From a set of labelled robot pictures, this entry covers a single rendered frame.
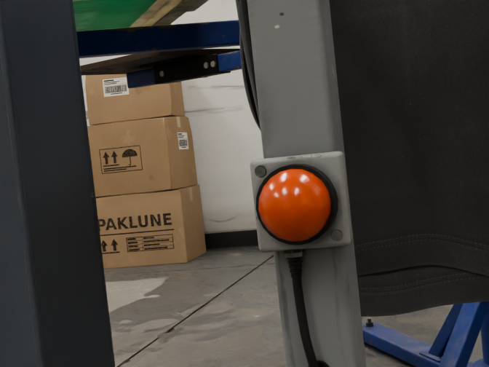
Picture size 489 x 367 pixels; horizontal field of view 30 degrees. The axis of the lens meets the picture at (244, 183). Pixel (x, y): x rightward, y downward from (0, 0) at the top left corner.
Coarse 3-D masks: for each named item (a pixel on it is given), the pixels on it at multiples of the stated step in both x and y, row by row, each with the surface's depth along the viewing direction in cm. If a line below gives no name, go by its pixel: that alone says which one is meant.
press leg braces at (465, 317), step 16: (464, 304) 197; (480, 304) 195; (448, 320) 231; (464, 320) 194; (480, 320) 195; (448, 336) 232; (464, 336) 191; (432, 352) 242; (448, 352) 190; (464, 352) 190
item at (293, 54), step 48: (288, 0) 49; (288, 48) 49; (288, 96) 49; (336, 96) 51; (288, 144) 49; (336, 144) 50; (336, 192) 48; (336, 240) 48; (288, 288) 50; (336, 288) 49; (288, 336) 50; (336, 336) 50
